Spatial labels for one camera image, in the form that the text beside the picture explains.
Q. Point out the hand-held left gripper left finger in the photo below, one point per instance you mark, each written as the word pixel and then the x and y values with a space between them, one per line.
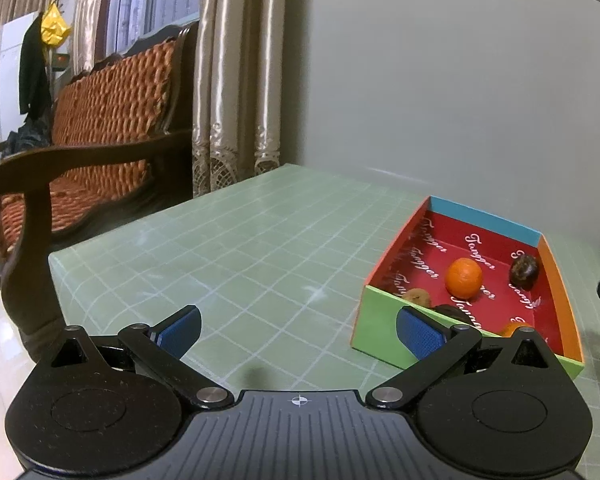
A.
pixel 180 332

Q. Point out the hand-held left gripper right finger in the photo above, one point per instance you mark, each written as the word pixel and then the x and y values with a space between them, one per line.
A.
pixel 420 335

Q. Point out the brown kiwi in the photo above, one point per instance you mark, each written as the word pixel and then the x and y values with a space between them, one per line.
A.
pixel 416 296

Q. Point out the large orange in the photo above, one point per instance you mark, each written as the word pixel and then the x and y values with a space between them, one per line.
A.
pixel 464 276

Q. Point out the small orange kumquat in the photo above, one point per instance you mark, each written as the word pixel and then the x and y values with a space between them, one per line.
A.
pixel 516 329

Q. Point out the colourful cardboard box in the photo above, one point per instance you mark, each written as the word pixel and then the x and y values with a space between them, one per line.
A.
pixel 485 252

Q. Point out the dark brown fruit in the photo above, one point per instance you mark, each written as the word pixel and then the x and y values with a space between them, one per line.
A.
pixel 452 312
pixel 524 271

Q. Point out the wooden sofa orange cushion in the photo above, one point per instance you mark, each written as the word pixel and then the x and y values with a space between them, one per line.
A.
pixel 105 125

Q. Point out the dark bag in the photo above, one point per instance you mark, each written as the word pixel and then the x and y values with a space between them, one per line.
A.
pixel 25 135

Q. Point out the beige satin curtain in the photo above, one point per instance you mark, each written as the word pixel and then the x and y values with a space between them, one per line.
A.
pixel 240 70

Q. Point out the black coat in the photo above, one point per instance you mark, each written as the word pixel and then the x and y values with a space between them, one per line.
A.
pixel 32 70

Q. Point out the white cabinet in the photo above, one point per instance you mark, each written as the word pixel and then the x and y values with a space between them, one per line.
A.
pixel 9 75

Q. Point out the yellow bag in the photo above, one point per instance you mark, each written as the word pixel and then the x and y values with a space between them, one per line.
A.
pixel 55 25

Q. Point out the coat rack with clothes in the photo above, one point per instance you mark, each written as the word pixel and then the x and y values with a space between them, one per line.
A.
pixel 0 15

